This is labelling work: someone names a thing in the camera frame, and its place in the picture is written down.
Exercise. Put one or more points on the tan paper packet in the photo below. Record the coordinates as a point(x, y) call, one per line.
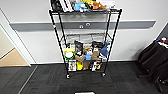
point(87, 50)

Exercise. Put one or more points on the black printed pouch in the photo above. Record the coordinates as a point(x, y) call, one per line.
point(79, 47)

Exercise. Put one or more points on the small blue box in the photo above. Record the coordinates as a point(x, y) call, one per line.
point(88, 57)

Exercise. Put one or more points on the brown cardboard box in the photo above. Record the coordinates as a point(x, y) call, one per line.
point(80, 58)

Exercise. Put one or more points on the tall brown box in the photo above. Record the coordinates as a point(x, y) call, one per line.
point(95, 54)

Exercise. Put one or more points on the black round item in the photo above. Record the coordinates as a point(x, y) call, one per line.
point(97, 44)

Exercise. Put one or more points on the yellow bag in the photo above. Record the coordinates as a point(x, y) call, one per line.
point(68, 48)

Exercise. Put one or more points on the green bowl with white lid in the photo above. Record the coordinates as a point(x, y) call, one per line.
point(69, 55)

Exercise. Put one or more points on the brown paper bag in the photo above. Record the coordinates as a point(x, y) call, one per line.
point(86, 65)

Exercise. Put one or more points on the yellow container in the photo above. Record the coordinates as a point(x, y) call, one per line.
point(80, 66)

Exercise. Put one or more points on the large blue plush toy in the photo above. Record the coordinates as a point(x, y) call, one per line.
point(105, 50)

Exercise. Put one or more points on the white bottle with yellow mark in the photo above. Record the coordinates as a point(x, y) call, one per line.
point(95, 66)

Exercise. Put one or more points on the white and red box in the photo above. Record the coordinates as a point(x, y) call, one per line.
point(72, 66)

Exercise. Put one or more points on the brown plush toy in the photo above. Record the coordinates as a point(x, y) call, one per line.
point(97, 5)

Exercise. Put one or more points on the white box with dark print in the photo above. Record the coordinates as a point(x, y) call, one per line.
point(66, 4)

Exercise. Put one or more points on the white flat box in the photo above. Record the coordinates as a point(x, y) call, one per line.
point(109, 4)

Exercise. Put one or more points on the black bag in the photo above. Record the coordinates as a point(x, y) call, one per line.
point(55, 4)

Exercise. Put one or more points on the black chair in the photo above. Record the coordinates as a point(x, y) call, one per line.
point(155, 63)

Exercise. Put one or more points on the grey wall socket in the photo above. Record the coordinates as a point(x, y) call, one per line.
point(88, 24)
point(81, 26)

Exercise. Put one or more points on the long grey wall band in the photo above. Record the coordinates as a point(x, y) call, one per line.
point(33, 26)

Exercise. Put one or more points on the white door frame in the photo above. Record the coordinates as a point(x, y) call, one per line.
point(18, 40)

